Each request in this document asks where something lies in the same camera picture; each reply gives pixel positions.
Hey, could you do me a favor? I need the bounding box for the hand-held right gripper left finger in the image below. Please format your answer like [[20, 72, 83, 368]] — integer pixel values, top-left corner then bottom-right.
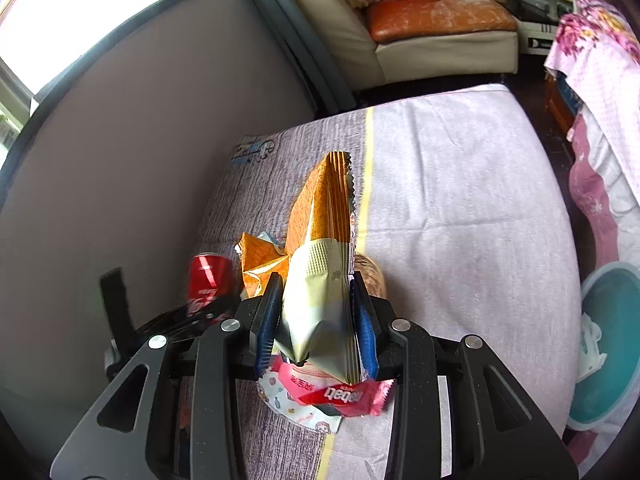
[[50, 272, 286, 480]]

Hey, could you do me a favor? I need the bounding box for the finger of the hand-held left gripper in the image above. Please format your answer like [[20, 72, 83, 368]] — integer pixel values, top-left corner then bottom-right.
[[99, 267, 136, 343], [132, 294, 242, 336]]

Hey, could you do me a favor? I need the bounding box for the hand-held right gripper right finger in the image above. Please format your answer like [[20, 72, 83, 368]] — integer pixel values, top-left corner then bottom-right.
[[350, 275, 581, 480]]

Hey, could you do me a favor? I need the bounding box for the red soda can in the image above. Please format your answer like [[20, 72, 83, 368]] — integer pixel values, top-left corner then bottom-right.
[[187, 254, 238, 311]]

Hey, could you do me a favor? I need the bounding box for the orange snack wrapper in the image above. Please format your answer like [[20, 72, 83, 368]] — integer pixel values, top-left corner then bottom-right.
[[236, 232, 292, 301]]

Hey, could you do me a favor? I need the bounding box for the cream and orange snack bag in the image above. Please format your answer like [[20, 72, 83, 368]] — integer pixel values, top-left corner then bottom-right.
[[275, 151, 362, 386]]

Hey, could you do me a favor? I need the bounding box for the pink snack wrapper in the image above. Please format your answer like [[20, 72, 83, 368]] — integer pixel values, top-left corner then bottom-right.
[[272, 355, 393, 418]]

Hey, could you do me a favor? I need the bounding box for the white printed foil lid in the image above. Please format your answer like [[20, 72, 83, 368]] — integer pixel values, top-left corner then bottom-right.
[[257, 360, 343, 433]]

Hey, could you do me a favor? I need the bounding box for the teal plastic bin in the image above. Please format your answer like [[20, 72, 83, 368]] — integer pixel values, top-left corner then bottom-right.
[[565, 261, 640, 433]]

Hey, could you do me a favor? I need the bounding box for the wooden bowl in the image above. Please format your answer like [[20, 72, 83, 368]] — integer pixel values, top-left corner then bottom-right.
[[352, 254, 388, 301]]

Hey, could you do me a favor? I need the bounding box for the grey padded headboard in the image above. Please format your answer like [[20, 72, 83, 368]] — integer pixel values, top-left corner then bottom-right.
[[0, 0, 321, 411]]

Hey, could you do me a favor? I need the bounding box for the cream leather sofa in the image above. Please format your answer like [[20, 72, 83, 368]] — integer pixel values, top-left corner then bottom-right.
[[292, 0, 521, 91]]

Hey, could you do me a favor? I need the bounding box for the grey-blue curtain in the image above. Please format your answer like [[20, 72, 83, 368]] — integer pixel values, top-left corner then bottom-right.
[[240, 0, 361, 116]]

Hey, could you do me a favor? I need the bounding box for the window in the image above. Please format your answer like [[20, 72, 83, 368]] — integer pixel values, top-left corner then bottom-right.
[[0, 0, 201, 146]]

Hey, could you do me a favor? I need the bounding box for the orange seat cushion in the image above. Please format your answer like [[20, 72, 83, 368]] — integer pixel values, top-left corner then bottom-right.
[[365, 0, 518, 45]]

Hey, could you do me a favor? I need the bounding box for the pink floral quilt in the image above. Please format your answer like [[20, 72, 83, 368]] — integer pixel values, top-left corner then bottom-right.
[[544, 0, 640, 126]]

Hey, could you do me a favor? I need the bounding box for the black audio device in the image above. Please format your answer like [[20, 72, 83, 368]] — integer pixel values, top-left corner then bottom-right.
[[505, 0, 573, 56]]

